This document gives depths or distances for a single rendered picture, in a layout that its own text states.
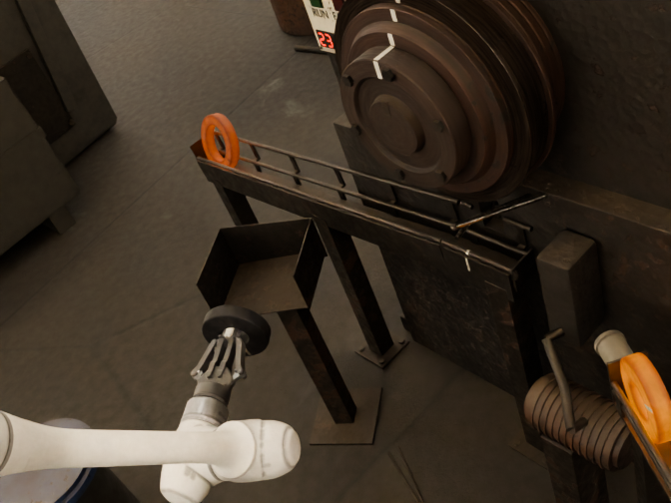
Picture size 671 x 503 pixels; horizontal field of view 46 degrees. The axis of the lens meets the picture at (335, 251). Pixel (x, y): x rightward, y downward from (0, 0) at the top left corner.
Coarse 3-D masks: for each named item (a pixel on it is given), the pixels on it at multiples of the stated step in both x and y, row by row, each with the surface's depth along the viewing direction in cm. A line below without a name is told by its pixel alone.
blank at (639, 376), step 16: (640, 352) 134; (624, 368) 136; (640, 368) 130; (624, 384) 140; (640, 384) 129; (656, 384) 127; (640, 400) 137; (656, 400) 126; (640, 416) 136; (656, 416) 126; (656, 432) 129
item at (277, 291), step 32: (256, 224) 202; (288, 224) 199; (224, 256) 206; (256, 256) 210; (288, 256) 207; (320, 256) 200; (224, 288) 204; (256, 288) 203; (288, 288) 198; (288, 320) 206; (320, 352) 215; (320, 384) 224; (320, 416) 241; (352, 416) 236
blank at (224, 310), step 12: (216, 312) 172; (228, 312) 171; (240, 312) 171; (252, 312) 172; (204, 324) 174; (216, 324) 173; (228, 324) 173; (240, 324) 172; (252, 324) 171; (264, 324) 173; (204, 336) 178; (216, 336) 177; (240, 336) 180; (252, 336) 175; (264, 336) 174; (252, 348) 178; (264, 348) 178
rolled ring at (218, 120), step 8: (208, 120) 249; (216, 120) 245; (224, 120) 244; (208, 128) 251; (224, 128) 243; (232, 128) 244; (208, 136) 254; (224, 136) 244; (232, 136) 243; (208, 144) 255; (232, 144) 243; (208, 152) 255; (216, 152) 256; (232, 152) 244; (216, 160) 253; (224, 160) 249; (232, 160) 246
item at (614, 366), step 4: (644, 352) 139; (616, 360) 139; (608, 364) 139; (612, 364) 139; (616, 364) 140; (608, 368) 140; (612, 368) 140; (616, 368) 140; (608, 372) 141; (612, 372) 141; (616, 372) 141; (620, 372) 141; (612, 376) 141; (616, 376) 141; (620, 376) 141; (612, 380) 142; (616, 380) 142; (620, 380) 142; (620, 384) 142; (612, 388) 143; (624, 388) 143; (624, 392) 144; (612, 396) 144
